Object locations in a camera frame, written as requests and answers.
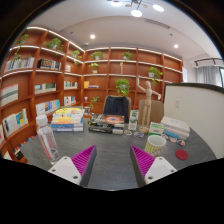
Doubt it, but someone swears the stack of colourful books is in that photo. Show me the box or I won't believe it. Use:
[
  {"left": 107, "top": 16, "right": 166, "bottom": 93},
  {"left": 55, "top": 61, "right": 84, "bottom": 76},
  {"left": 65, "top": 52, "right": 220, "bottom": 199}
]
[{"left": 49, "top": 107, "right": 85, "bottom": 133}]

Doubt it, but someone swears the small green white box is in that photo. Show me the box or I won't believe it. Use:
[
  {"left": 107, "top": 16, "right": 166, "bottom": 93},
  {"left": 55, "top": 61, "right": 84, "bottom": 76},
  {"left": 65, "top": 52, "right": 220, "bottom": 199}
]
[{"left": 148, "top": 121, "right": 165, "bottom": 137}]

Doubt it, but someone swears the white wall poster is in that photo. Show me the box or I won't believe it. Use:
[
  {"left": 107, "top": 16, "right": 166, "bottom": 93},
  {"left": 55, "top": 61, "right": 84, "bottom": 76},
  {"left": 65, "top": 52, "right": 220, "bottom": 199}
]
[{"left": 182, "top": 66, "right": 188, "bottom": 84}]

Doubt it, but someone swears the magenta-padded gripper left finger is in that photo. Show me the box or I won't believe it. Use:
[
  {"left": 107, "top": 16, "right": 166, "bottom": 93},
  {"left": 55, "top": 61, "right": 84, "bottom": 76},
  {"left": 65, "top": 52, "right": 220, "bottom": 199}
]
[{"left": 48, "top": 144, "right": 98, "bottom": 188}]

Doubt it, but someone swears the clear plastic drink bottle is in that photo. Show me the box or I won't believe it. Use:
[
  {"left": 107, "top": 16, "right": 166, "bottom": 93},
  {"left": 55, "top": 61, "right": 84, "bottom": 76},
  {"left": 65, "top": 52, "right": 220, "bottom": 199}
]
[{"left": 35, "top": 114, "right": 61, "bottom": 165}]

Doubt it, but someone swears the ceiling air vent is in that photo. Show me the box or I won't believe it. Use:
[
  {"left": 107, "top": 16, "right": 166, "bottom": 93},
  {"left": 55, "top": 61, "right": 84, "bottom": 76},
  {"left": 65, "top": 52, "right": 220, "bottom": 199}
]
[{"left": 143, "top": 18, "right": 172, "bottom": 30}]

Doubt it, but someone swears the orange wooden shelf unit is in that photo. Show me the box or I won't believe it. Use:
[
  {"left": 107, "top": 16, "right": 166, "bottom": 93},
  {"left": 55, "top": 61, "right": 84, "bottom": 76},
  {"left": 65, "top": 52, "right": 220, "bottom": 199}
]
[{"left": 0, "top": 25, "right": 184, "bottom": 164}]

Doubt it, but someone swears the black curtain rail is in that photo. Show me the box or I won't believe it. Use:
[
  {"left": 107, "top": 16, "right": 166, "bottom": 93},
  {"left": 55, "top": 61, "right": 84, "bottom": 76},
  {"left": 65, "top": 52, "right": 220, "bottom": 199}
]
[{"left": 194, "top": 57, "right": 224, "bottom": 67}]

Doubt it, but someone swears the branched ceiling lamp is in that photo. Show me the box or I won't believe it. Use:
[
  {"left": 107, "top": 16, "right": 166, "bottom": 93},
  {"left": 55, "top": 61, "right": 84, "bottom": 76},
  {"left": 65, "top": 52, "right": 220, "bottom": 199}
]
[{"left": 106, "top": 0, "right": 165, "bottom": 18}]

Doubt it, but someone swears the wooden artist mannequin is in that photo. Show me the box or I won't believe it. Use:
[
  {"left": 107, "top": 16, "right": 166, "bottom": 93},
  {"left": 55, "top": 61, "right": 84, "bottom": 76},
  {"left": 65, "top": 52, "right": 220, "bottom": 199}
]
[{"left": 136, "top": 79, "right": 162, "bottom": 135}]

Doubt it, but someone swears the grey curtain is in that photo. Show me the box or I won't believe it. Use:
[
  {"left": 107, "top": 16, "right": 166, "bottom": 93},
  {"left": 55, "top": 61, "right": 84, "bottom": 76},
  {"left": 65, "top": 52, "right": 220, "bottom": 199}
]
[{"left": 195, "top": 65, "right": 224, "bottom": 88}]

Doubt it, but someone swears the dark blue chair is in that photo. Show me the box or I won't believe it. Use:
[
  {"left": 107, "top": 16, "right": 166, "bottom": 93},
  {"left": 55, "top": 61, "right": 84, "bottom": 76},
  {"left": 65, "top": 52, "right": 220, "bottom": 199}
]
[{"left": 102, "top": 95, "right": 132, "bottom": 124}]

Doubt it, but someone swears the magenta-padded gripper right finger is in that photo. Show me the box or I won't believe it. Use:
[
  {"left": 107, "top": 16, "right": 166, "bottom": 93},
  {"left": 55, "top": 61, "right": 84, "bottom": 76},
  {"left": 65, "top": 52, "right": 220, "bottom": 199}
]
[{"left": 129, "top": 144, "right": 178, "bottom": 188}]

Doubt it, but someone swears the yellow striped white mug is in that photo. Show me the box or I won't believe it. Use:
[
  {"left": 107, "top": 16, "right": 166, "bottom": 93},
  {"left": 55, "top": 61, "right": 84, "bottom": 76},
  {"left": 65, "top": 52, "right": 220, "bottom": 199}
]
[{"left": 143, "top": 134, "right": 167, "bottom": 158}]

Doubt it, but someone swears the tall green white carton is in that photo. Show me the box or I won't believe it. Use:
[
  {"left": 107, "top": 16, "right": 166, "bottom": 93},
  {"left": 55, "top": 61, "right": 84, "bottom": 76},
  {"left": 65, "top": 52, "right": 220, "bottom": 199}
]
[{"left": 128, "top": 109, "right": 140, "bottom": 131}]

